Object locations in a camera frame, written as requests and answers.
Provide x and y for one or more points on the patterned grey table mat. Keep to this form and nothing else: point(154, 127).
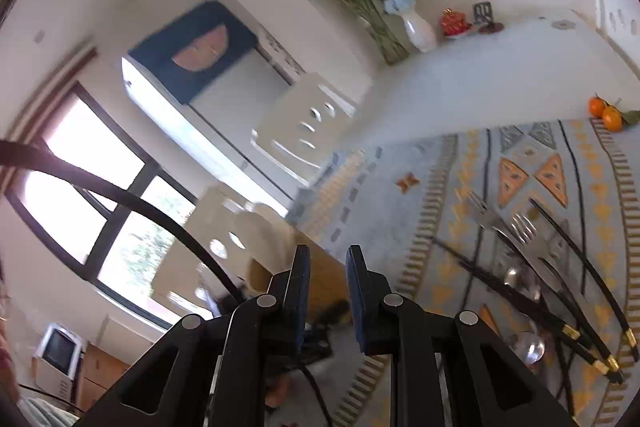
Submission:
point(390, 217)

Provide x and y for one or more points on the wooden cabinet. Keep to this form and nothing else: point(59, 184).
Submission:
point(100, 372)

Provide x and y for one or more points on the metal spoon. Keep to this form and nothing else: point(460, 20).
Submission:
point(526, 347)
point(515, 277)

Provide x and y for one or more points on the pile of black chopsticks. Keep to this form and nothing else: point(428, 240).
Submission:
point(500, 285)

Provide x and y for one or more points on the clear glass vase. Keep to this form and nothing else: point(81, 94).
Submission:
point(387, 39)

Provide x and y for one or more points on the white dining chair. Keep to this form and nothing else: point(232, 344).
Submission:
point(235, 247)
point(305, 127)

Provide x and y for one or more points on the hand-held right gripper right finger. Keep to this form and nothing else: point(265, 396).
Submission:
point(356, 287)

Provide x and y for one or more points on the cardboard cylinder holder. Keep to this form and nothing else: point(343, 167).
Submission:
point(327, 282)

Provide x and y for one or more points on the orange fruit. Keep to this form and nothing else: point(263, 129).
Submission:
point(612, 118)
point(596, 106)

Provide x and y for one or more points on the metal fork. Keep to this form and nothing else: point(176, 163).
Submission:
point(522, 227)
point(482, 209)

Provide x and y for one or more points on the white ceramic vase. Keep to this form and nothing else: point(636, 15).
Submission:
point(419, 32)

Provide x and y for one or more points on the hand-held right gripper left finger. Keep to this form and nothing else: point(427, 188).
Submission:
point(301, 277)

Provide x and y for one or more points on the white radiator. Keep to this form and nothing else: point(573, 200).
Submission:
point(125, 332)

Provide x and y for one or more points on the dark framed window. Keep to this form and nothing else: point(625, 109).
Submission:
point(100, 207)

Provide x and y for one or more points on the dark phone stand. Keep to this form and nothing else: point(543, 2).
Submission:
point(486, 18)

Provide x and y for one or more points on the blue wall hanging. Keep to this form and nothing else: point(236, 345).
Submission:
point(192, 49)

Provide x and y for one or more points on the red lidded teacup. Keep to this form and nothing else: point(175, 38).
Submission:
point(454, 23)

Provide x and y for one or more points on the white microwave oven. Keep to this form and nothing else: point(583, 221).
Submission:
point(57, 349)

